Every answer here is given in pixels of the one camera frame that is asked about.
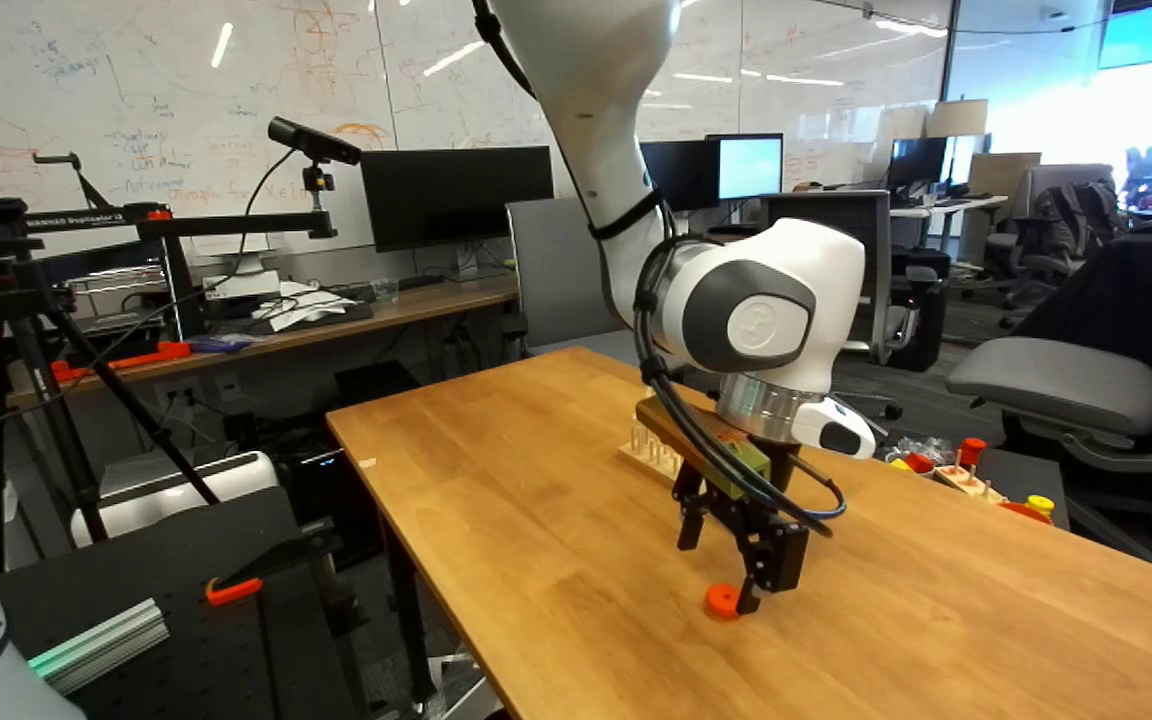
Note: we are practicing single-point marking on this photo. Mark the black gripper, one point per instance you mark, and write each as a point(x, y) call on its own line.
point(759, 504)

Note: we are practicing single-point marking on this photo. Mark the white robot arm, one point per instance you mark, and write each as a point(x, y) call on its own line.
point(589, 83)

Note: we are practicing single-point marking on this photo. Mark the small wooden platform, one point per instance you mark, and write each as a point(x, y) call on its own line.
point(650, 451)

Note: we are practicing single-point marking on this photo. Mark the red toy block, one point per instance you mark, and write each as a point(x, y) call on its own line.
point(972, 455)

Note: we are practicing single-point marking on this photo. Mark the yellow and red toy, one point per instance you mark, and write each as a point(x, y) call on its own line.
point(1038, 511)

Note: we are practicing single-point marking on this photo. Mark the grey partition panel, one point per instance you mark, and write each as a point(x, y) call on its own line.
point(558, 273)

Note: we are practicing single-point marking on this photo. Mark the grey office chair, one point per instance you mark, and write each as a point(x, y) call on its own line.
point(1056, 382)

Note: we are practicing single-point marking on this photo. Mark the small dark monitor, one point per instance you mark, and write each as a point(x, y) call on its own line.
point(676, 168)

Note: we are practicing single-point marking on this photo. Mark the monitor with lit screen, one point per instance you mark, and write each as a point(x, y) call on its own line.
point(749, 167)

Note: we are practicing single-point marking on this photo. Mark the long wooden desk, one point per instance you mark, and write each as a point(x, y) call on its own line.
point(403, 311)

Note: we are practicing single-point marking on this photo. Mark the wide black monitor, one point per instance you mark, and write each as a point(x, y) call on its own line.
point(459, 193)

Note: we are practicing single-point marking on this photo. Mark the black clamp with orange tip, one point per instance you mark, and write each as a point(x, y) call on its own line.
point(284, 550)

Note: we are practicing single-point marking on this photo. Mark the beige lamp shade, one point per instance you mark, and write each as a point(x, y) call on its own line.
point(957, 116)

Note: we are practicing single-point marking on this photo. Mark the white papers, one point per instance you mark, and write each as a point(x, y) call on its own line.
point(288, 307)

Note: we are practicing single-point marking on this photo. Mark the white case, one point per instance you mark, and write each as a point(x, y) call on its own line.
point(176, 495)

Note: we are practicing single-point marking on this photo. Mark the black side table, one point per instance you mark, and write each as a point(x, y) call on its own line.
point(162, 585)

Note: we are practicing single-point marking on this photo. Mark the aluminium bar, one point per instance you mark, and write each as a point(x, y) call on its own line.
point(97, 645)

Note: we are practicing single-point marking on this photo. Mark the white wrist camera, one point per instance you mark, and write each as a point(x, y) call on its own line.
point(836, 424)

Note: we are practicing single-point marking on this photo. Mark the black camera on boom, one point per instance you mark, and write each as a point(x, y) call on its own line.
point(318, 137)

